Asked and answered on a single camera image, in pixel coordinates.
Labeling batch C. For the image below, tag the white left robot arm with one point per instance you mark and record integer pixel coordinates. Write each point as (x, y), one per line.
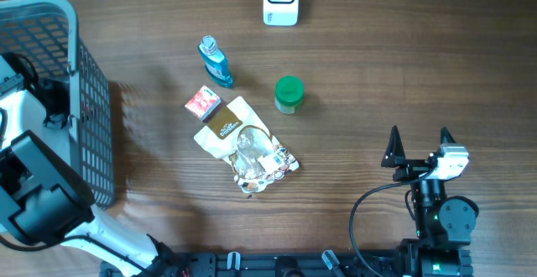
(44, 201)

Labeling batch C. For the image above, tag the dark grey plastic basket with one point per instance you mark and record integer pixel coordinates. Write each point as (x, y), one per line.
(46, 34)

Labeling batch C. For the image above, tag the red tissue pack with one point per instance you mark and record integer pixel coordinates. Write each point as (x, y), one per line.
(203, 103)

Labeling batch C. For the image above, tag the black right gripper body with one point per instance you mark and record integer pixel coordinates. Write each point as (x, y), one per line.
(412, 169)

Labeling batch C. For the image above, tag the green lid jar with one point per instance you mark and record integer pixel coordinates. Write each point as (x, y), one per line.
(289, 94)

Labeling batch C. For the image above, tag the blue mouthwash bottle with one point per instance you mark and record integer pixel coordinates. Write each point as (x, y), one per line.
(216, 63)

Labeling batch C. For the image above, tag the beige nut snack pouch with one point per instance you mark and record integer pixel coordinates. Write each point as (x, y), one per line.
(238, 136)

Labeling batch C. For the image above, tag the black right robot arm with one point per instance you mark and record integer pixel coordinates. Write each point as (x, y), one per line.
(443, 224)

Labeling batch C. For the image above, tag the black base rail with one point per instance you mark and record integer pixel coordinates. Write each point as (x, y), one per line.
(271, 264)

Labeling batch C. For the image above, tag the white barcode scanner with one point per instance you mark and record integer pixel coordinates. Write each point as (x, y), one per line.
(280, 0)

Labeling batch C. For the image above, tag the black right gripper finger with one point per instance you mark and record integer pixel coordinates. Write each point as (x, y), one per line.
(446, 137)
(394, 155)

